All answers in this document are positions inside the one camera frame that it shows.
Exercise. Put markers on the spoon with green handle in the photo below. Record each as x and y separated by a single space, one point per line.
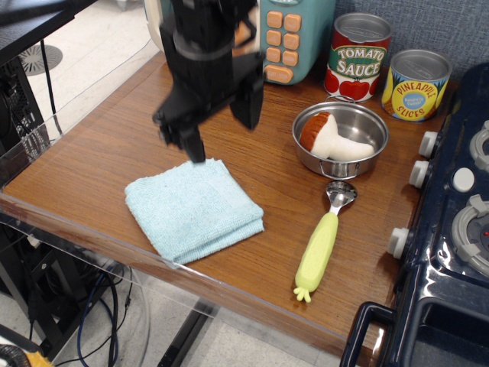
321 243

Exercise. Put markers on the tomato sauce can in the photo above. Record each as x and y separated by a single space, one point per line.
359 46

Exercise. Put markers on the small steel pot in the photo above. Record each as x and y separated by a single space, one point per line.
355 122

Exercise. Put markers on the white stove knob upper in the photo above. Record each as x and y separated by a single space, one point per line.
427 144

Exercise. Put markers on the pineapple slices can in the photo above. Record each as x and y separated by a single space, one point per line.
416 83

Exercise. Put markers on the white stove knob lower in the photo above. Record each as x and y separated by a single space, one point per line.
397 242

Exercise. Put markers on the clear acrylic table guard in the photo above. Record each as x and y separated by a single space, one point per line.
75 191

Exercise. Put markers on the black table leg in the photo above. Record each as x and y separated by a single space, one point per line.
177 351

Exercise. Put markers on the light blue towel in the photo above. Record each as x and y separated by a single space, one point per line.
193 210

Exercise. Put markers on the toy microwave oven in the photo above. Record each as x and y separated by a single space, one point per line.
290 34

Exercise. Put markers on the white stove knob middle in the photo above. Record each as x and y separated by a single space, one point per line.
418 174

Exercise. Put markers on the plush mushroom toy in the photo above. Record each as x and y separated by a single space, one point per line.
320 137

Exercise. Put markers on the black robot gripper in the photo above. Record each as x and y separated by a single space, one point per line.
199 38

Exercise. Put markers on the black desk at left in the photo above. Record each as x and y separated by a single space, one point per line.
24 23

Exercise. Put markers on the white stove knob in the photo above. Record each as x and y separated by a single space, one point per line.
397 242
427 144
418 174

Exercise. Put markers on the black computer tower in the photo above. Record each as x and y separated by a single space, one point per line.
21 120

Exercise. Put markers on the dark blue toy stove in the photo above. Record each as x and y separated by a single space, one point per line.
440 313

